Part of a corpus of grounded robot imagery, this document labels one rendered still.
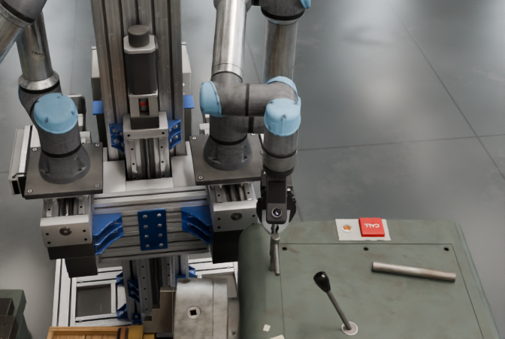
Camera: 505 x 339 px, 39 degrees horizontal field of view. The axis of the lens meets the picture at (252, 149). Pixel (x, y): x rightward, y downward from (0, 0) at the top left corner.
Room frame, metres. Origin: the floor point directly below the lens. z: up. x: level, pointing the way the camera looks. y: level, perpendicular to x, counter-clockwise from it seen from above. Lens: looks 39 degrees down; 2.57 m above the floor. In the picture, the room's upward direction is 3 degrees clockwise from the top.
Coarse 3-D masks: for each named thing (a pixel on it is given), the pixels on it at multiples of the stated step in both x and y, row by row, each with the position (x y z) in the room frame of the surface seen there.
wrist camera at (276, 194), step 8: (272, 184) 1.18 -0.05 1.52; (280, 184) 1.18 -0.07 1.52; (272, 192) 1.16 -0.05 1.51; (280, 192) 1.16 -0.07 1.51; (272, 200) 1.15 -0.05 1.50; (280, 200) 1.15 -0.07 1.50; (272, 208) 1.13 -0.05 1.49; (280, 208) 1.13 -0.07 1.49; (272, 216) 1.11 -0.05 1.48; (280, 216) 1.11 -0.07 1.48; (280, 224) 1.11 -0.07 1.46
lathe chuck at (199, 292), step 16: (176, 288) 1.11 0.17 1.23; (192, 288) 1.11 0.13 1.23; (208, 288) 1.11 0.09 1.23; (176, 304) 1.05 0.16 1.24; (192, 304) 1.05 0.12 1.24; (208, 304) 1.06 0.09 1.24; (176, 320) 1.01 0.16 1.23; (192, 320) 1.02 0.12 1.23; (208, 320) 1.02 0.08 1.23; (176, 336) 0.98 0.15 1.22; (192, 336) 0.98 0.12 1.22; (208, 336) 0.98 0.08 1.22
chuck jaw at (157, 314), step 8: (184, 280) 1.17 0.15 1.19; (168, 288) 1.14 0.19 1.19; (160, 296) 1.11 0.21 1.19; (168, 296) 1.11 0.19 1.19; (160, 304) 1.10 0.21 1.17; (168, 304) 1.10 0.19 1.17; (152, 312) 1.09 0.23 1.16; (160, 312) 1.09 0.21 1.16; (168, 312) 1.09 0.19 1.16; (144, 320) 1.08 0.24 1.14; (152, 320) 1.08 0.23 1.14; (160, 320) 1.08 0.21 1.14; (168, 320) 1.08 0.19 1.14; (144, 328) 1.06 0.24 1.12; (152, 328) 1.06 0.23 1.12; (160, 328) 1.07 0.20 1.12; (168, 328) 1.07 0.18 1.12
